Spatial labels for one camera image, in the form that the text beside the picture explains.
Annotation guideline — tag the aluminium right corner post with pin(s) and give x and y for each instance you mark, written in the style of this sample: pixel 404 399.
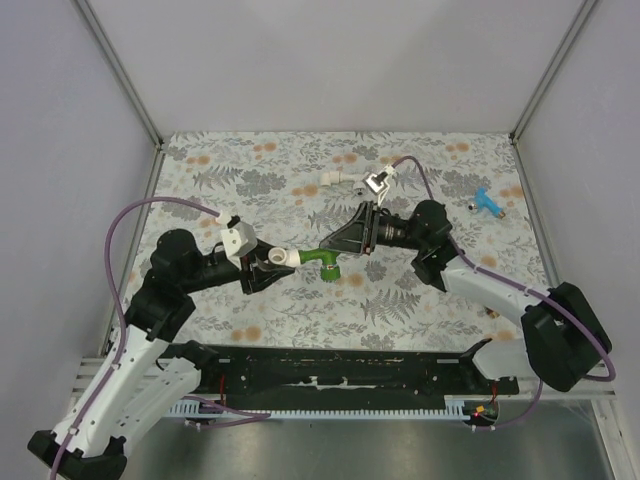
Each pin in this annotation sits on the aluminium right corner post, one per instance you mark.
pixel 568 41

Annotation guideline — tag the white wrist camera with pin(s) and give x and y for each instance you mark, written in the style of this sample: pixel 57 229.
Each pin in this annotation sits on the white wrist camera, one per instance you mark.
pixel 238 237
pixel 379 183

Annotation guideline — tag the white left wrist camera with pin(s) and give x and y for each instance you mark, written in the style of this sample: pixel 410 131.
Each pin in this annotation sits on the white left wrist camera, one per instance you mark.
pixel 238 237

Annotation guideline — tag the white PVC elbow fitting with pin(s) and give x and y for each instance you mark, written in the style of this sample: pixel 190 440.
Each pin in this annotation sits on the white PVC elbow fitting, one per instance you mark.
pixel 284 257

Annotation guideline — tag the white slotted cable duct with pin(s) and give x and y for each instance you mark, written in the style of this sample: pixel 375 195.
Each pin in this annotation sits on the white slotted cable duct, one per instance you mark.
pixel 452 410

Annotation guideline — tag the white faucet with elbow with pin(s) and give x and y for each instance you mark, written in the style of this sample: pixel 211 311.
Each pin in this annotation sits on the white faucet with elbow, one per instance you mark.
pixel 331 178

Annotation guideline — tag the brown faucet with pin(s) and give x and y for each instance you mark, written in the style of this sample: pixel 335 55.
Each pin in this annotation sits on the brown faucet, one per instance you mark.
pixel 492 313

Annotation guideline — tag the blue faucet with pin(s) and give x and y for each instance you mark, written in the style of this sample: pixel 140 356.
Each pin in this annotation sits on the blue faucet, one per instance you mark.
pixel 482 201

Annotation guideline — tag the aluminium left corner post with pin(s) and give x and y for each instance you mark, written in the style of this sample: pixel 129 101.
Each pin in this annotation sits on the aluminium left corner post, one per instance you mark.
pixel 116 66

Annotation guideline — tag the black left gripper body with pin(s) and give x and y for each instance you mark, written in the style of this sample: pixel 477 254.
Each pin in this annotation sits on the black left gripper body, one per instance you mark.
pixel 246 271

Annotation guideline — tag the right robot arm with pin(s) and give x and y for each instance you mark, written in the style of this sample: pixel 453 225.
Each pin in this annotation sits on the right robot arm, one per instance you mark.
pixel 562 341

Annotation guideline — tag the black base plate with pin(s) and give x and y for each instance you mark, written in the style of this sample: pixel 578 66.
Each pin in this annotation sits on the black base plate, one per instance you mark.
pixel 286 377

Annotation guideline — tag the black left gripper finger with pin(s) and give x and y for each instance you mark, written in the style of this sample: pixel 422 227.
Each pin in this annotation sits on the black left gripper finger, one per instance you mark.
pixel 260 256
pixel 260 279

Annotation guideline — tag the green faucet chrome knob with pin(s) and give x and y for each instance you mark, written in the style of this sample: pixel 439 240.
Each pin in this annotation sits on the green faucet chrome knob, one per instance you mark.
pixel 320 262

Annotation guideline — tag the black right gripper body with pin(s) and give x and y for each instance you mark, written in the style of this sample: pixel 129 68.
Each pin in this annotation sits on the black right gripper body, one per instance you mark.
pixel 375 228

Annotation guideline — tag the floral patterned table mat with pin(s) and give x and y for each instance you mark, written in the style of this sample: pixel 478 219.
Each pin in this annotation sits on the floral patterned table mat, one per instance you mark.
pixel 271 180

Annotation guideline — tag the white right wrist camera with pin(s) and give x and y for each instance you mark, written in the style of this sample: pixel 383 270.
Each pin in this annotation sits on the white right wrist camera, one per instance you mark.
pixel 379 183

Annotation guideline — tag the aluminium corner post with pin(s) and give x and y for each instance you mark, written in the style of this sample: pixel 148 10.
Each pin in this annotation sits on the aluminium corner post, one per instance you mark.
pixel 568 41
pixel 116 66

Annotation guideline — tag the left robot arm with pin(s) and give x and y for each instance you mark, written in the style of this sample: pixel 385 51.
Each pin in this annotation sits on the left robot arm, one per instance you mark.
pixel 96 439

